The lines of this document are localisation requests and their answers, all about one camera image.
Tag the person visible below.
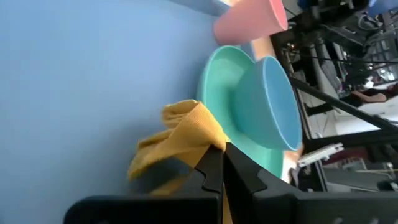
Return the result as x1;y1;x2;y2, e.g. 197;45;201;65
340;82;398;108

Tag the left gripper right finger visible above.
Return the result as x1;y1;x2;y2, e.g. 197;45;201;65
223;142;398;224

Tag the blue bowl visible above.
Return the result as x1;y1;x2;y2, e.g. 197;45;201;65
232;55;303;152

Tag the teal plate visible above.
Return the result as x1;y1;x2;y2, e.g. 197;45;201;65
196;45;285;180

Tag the silver frame bracket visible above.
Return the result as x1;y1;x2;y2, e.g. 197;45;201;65
297;142;345;168

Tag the black aluminium table frame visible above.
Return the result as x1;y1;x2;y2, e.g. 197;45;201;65
287;74;398;151

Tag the yellow cloth napkin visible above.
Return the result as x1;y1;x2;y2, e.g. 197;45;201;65
127;99;234;224

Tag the pink paper cup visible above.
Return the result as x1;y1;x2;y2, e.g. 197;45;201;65
213;0;289;46

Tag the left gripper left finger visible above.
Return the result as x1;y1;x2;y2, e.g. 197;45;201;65
63;144;225;224

